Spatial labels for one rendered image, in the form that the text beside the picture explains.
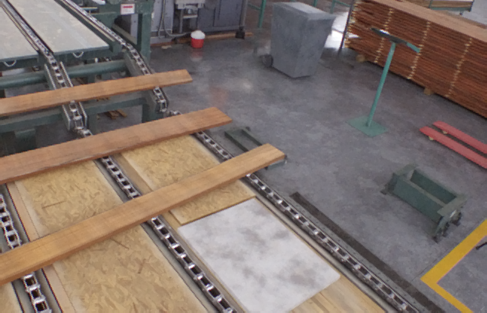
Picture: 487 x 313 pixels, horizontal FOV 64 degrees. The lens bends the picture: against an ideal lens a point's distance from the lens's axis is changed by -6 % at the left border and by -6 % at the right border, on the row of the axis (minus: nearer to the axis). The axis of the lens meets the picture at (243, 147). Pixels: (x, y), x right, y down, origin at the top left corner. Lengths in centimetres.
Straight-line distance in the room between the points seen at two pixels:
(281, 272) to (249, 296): 20
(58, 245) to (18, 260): 16
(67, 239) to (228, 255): 69
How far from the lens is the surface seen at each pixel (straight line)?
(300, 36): 581
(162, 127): 259
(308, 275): 186
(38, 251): 183
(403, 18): 717
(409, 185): 389
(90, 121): 407
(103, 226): 189
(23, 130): 288
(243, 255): 186
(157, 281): 173
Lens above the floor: 217
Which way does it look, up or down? 31 degrees down
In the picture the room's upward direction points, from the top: 10 degrees clockwise
